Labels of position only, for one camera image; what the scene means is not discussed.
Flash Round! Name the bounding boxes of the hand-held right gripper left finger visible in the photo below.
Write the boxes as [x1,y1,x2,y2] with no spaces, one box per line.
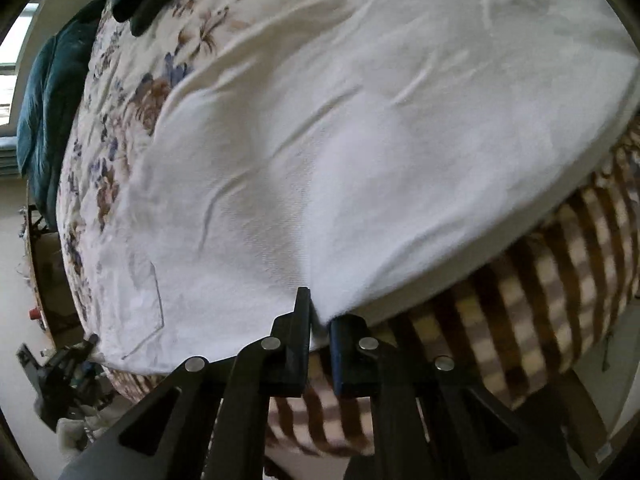
[57,287,314,480]

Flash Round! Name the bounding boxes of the brown checked blanket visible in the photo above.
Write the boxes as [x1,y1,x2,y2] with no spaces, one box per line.
[107,120,640,457]

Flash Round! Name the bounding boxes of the floral print blanket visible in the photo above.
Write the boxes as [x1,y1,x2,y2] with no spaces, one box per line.
[55,0,431,396]

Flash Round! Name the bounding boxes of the white towel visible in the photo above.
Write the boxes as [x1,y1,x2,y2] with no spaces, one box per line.
[92,0,640,376]

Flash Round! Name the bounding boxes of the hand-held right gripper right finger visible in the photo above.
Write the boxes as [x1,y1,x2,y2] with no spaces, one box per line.
[327,314,582,480]

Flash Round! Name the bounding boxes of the brown wooden furniture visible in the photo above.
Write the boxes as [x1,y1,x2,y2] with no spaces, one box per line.
[21,179,83,348]

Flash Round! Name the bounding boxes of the window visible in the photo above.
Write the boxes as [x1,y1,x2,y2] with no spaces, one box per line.
[0,2,40,127]

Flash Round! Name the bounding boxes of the grey ribbed radiator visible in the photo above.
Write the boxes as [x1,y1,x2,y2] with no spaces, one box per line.
[0,136,22,177]

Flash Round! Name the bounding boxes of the teal blanket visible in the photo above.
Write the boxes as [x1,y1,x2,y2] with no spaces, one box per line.
[16,0,108,232]

